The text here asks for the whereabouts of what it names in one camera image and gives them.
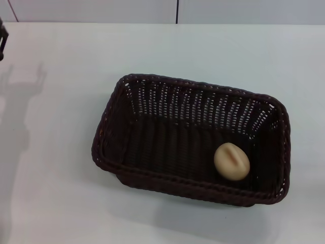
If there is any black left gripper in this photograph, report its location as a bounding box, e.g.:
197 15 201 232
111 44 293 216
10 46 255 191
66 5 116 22
0 17 9 62

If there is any dark woven wicker basket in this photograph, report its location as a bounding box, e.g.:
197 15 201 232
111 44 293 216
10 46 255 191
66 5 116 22
91 73 291 208

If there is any beige round bread bun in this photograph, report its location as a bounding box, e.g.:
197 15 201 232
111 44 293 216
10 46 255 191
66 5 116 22
213 142 251 182

